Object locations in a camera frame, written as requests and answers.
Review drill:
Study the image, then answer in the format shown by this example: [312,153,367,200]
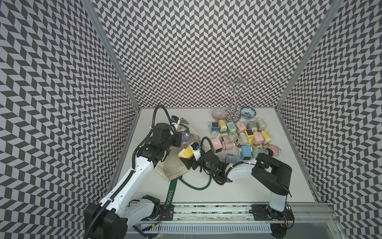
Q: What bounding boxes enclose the pink pencil sharpener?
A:
[211,134,223,153]
[236,121,247,134]
[222,136,235,150]
[252,131,264,146]

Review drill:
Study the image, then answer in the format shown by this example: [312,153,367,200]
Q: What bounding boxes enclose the grey blue pencil sharpener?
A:
[225,154,242,164]

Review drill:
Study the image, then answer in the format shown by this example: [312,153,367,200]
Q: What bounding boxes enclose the purple grey pencil sharpener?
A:
[181,132,192,144]

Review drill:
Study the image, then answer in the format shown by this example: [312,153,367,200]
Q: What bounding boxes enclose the small yellow pencil sharpener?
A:
[178,145,194,159]

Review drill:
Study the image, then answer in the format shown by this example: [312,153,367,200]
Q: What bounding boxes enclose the cream tote bag green handles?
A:
[155,118,212,205]

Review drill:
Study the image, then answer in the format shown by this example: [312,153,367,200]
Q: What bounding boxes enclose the beige round pencil sharpener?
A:
[237,132,249,145]

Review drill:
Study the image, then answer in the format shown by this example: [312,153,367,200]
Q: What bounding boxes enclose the grey green clear sharpener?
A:
[252,146,269,158]

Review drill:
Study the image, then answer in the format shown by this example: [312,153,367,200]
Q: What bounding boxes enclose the yellow black-top pencil sharpener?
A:
[244,129,255,145]

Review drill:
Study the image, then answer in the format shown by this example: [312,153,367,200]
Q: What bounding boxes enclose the cream pencil sharpener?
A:
[256,119,267,131]

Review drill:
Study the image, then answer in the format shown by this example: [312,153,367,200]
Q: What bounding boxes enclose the pink round patterned sharpener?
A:
[266,145,282,158]

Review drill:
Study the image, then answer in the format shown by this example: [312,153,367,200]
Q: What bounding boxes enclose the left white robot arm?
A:
[83,129,181,239]

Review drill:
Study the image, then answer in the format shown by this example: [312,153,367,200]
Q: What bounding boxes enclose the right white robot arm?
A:
[181,150,292,222]

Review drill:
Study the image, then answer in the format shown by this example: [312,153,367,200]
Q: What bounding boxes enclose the pink ceramic bowl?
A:
[212,109,227,121]

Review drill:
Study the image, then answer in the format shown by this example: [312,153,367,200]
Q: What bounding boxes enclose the blue white ceramic bowl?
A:
[240,107,257,120]

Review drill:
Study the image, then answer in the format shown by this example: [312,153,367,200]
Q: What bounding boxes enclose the clear glass mug tree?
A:
[220,68,257,122]

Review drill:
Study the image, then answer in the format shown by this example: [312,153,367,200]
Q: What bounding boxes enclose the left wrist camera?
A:
[152,116,180,141]

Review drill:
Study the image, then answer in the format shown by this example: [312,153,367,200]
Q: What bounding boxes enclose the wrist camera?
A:
[152,116,180,141]
[190,142,202,161]

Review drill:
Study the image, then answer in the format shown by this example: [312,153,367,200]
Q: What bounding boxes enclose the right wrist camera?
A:
[190,142,202,161]

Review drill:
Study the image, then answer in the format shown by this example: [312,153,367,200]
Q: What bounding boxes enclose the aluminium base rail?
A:
[118,202,346,239]

